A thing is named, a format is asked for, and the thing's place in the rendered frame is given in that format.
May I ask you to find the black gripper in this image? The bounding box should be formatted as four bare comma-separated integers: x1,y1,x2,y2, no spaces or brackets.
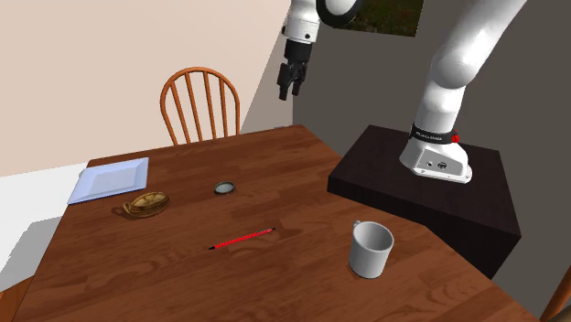
276,38,314,102

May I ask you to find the window with dark greenery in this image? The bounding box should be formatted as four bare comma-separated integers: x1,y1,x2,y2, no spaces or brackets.
342,0,426,38

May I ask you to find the small round magnifying glass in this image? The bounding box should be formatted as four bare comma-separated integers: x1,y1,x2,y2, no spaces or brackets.
213,180,237,197

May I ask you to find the orange wooden chair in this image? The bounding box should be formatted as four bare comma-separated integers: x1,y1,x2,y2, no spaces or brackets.
159,66,242,147

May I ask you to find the dark robot stand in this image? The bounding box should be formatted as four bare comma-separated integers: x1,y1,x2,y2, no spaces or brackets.
327,123,523,280

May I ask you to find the red pencil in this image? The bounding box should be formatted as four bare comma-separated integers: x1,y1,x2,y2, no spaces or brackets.
208,227,277,252

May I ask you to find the gold pocket watch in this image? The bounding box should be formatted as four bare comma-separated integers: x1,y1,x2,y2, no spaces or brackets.
111,190,171,220

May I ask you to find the white mug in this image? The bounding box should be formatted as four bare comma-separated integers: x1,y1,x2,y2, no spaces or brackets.
348,220,396,281

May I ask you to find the white square plate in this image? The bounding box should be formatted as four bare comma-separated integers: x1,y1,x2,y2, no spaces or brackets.
66,156,151,206

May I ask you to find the brown wooden table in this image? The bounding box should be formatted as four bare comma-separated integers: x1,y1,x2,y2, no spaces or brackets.
12,123,542,322

